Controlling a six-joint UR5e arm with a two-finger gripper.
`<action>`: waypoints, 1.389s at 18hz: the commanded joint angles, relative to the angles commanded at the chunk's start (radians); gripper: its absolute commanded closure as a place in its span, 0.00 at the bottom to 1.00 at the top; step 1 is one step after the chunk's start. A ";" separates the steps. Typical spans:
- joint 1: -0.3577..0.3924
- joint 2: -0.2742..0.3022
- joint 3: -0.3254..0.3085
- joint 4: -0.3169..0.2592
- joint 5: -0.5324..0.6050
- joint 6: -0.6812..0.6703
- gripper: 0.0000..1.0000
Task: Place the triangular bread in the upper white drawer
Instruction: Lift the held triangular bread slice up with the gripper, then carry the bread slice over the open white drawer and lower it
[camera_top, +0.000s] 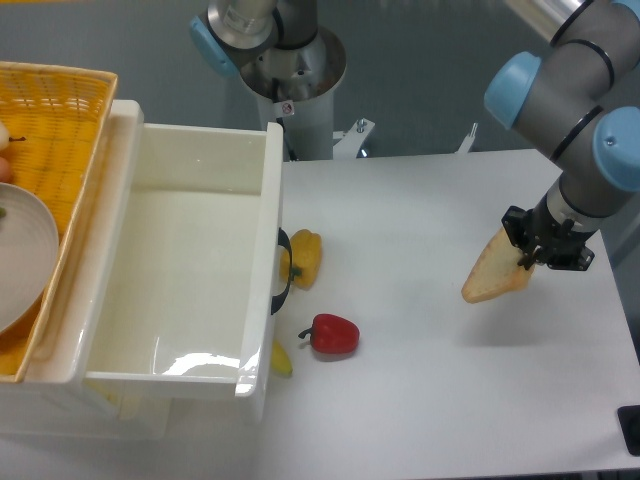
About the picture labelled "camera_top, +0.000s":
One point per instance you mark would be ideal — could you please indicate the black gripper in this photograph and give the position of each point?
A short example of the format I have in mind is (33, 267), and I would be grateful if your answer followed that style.
(546, 241)

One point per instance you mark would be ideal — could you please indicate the triangle toast bread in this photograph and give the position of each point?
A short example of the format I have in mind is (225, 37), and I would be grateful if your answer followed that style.
(496, 271)

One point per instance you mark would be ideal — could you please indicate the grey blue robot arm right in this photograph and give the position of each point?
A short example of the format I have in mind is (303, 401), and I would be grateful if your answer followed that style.
(554, 104)

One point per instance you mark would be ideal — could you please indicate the white open upper drawer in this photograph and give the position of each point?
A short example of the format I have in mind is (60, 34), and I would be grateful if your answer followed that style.
(188, 305)

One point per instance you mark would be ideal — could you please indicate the black object at table edge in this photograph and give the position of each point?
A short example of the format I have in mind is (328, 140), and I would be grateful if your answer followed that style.
(629, 420)

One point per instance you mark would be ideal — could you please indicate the red bell pepper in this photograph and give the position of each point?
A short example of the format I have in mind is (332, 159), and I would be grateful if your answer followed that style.
(332, 335)

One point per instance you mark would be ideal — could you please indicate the yellow bell pepper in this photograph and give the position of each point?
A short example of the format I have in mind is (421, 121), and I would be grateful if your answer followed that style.
(306, 247)

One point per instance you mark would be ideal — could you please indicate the yellow banana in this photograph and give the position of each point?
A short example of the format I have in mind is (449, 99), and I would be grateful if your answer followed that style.
(280, 362)

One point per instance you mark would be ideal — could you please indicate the yellow woven basket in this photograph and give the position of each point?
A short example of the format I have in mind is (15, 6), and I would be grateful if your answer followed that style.
(59, 114)

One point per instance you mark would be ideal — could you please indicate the white ribbed plate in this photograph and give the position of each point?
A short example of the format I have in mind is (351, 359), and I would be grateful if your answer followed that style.
(29, 251)

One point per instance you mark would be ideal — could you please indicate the orange fruit in basket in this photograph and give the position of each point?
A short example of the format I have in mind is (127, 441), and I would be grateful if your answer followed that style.
(6, 171)

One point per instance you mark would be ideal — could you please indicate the white onion in basket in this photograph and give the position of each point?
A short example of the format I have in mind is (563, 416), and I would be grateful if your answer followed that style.
(6, 139)

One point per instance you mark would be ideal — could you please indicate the white metal bracket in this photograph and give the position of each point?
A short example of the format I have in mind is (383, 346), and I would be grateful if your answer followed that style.
(349, 144)

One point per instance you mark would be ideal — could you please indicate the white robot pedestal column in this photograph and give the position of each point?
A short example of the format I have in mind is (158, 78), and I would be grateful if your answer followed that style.
(307, 125)

